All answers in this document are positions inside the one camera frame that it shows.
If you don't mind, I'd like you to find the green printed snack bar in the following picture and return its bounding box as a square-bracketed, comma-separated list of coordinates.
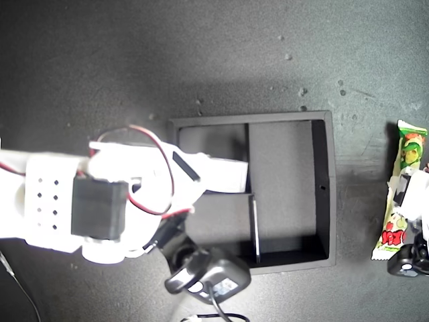
[371, 119, 429, 262]

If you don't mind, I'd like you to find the black tray with wells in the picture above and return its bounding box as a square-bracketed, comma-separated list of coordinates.
[167, 110, 337, 277]

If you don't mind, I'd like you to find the black camera box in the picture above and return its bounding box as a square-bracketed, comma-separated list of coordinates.
[387, 231, 429, 278]
[163, 246, 252, 305]

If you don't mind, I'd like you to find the thin white cable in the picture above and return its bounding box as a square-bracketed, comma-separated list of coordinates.
[0, 251, 42, 322]

